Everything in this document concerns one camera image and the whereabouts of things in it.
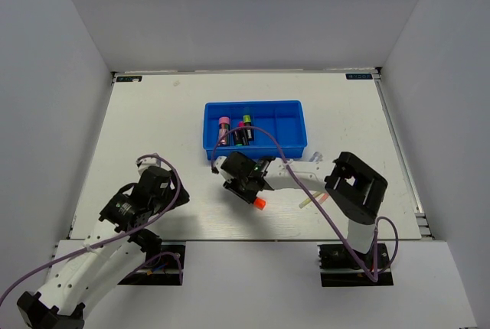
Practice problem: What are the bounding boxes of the blue corner label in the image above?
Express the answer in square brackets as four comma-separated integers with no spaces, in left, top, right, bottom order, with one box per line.
[116,76,142,83]
[345,73,373,80]

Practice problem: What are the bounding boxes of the left blue corner label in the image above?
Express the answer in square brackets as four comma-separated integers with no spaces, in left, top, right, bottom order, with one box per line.
[116,76,142,83]

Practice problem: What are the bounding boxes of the blue plastic divided tray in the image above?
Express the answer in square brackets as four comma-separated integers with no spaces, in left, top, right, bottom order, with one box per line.
[203,100,308,159]

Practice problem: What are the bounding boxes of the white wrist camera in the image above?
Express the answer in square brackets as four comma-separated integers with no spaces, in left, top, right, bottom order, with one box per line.
[136,153,162,176]
[211,156,227,174]

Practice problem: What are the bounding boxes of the thin yellow highlighter pen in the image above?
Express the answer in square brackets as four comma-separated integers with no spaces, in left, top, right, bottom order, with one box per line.
[299,192,322,209]

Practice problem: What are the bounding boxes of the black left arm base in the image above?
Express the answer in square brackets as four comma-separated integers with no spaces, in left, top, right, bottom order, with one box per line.
[118,243,186,286]

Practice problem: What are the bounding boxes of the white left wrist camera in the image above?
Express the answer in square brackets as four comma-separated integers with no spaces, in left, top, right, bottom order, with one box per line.
[136,153,162,176]

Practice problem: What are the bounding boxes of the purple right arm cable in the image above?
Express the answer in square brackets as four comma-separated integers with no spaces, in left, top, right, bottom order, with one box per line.
[210,126,399,283]

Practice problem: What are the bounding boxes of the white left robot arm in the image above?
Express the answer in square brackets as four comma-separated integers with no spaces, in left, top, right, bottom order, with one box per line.
[17,165,189,328]

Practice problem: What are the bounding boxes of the right blue corner label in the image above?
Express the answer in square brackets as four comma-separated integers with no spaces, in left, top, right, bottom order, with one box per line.
[345,73,373,80]

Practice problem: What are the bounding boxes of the black highlighter orange cap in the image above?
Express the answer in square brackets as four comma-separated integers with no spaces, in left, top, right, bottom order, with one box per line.
[252,197,266,210]

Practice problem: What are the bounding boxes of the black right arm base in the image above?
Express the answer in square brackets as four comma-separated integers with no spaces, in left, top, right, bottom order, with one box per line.
[318,243,394,288]

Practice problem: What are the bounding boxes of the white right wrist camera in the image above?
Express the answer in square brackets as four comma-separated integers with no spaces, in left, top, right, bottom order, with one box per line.
[211,156,227,174]

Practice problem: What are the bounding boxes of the glue stick pink cap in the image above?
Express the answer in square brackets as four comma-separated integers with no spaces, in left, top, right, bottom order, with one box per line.
[218,116,230,146]

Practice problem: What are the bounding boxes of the black highlighter pink cap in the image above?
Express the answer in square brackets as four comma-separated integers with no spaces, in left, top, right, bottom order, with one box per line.
[234,121,249,146]

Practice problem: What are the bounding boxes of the thin orange highlighter pen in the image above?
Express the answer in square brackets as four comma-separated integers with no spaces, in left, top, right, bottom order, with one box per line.
[317,194,329,204]

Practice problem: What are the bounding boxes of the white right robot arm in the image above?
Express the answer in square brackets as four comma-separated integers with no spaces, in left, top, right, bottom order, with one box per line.
[214,151,387,267]

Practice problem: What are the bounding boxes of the black highlighter yellow cap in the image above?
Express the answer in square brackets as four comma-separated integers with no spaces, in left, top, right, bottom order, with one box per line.
[243,115,254,142]

